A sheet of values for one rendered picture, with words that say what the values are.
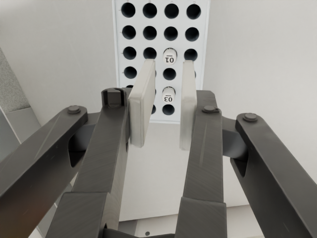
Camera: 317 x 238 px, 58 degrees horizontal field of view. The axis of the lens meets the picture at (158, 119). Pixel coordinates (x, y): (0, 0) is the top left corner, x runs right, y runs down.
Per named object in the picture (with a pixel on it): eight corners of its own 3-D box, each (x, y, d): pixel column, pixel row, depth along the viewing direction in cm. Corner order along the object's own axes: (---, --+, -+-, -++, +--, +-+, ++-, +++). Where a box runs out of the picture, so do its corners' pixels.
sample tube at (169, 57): (165, 40, 29) (162, 52, 25) (178, 40, 29) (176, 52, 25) (165, 52, 30) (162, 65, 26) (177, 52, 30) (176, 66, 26)
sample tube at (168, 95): (164, 75, 31) (161, 92, 27) (176, 76, 31) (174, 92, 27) (164, 86, 31) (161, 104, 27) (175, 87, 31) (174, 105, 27)
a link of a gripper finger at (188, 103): (181, 100, 14) (197, 100, 14) (183, 59, 20) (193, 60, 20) (179, 151, 15) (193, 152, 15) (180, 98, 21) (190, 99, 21)
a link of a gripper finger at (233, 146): (196, 131, 13) (265, 134, 13) (193, 89, 17) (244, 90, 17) (194, 158, 13) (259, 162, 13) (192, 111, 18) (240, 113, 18)
